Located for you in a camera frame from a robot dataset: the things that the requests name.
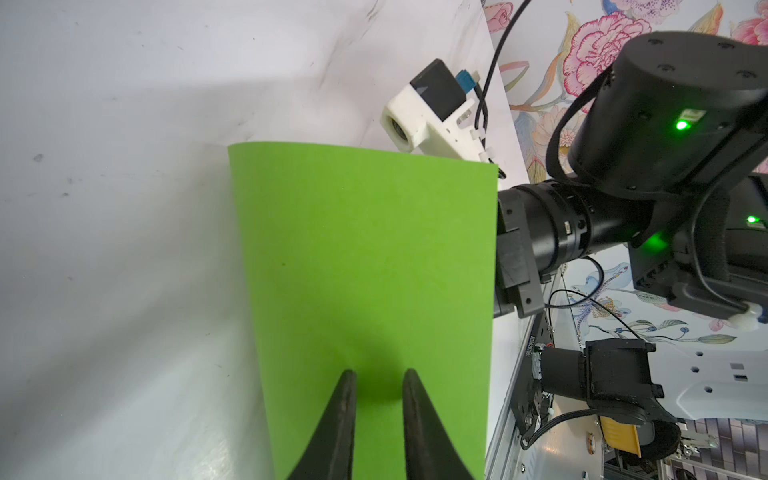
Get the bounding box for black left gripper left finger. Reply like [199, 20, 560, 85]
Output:
[288, 370, 357, 480]

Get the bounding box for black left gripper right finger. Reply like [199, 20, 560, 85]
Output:
[402, 369, 472, 480]

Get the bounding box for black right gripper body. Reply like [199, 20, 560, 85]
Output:
[494, 187, 544, 318]

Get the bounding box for green square paper sheet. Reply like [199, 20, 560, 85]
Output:
[228, 142, 497, 479]

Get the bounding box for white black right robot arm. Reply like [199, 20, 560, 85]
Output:
[496, 31, 767, 432]

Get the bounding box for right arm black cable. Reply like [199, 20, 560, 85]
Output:
[472, 0, 535, 136]

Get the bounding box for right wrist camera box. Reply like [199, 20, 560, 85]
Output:
[381, 59, 490, 163]

